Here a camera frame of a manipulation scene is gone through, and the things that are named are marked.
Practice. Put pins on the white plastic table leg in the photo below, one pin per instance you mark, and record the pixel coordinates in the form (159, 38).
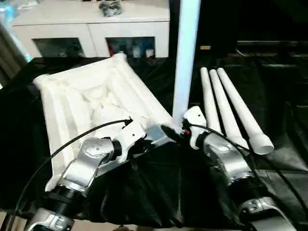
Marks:
(185, 60)
(209, 101)
(223, 106)
(240, 108)

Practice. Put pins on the white plastic table top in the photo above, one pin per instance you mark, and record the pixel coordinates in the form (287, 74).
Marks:
(72, 96)

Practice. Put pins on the black mat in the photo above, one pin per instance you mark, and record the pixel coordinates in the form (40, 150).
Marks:
(156, 187)

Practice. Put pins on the black box with beige label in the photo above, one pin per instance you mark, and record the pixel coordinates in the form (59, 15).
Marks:
(216, 24)

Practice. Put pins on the black television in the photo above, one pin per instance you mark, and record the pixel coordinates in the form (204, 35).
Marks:
(272, 43)

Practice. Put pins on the clear bag on cabinet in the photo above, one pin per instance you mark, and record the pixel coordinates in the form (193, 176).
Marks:
(110, 8)

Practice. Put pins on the white cabinet with glass doors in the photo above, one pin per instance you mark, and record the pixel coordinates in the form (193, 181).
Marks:
(72, 26)

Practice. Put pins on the blue white package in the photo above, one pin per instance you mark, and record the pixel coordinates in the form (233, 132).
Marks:
(22, 48)

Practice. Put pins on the grey curtain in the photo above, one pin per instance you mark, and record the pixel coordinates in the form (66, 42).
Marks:
(9, 57)

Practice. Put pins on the blue plastic item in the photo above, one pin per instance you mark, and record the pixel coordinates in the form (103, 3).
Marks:
(7, 7)

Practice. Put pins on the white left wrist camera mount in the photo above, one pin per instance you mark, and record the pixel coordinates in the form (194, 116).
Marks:
(131, 134)

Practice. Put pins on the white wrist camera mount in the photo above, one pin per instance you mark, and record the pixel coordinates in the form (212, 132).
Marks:
(196, 118)
(131, 134)

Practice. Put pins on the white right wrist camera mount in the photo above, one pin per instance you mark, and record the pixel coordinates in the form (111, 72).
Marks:
(196, 118)

